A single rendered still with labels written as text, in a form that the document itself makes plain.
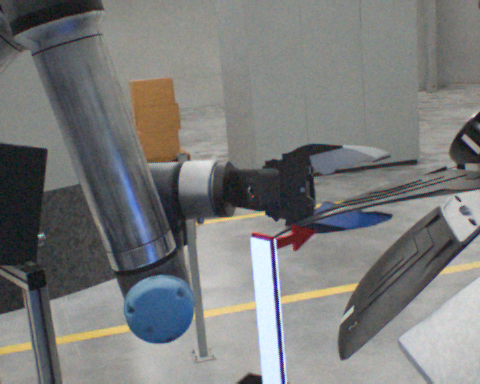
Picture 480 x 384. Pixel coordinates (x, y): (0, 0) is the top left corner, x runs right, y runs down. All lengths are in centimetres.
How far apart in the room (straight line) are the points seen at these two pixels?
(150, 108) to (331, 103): 277
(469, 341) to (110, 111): 46
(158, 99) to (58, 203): 640
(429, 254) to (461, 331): 16
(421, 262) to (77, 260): 169
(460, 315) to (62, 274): 181
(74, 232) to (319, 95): 492
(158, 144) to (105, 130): 804
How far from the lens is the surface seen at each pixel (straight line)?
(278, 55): 678
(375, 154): 73
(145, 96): 860
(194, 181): 75
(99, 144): 64
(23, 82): 652
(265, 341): 54
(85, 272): 240
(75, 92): 64
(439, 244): 87
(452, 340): 75
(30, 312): 100
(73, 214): 234
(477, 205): 86
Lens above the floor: 133
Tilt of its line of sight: 12 degrees down
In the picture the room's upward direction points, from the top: 5 degrees counter-clockwise
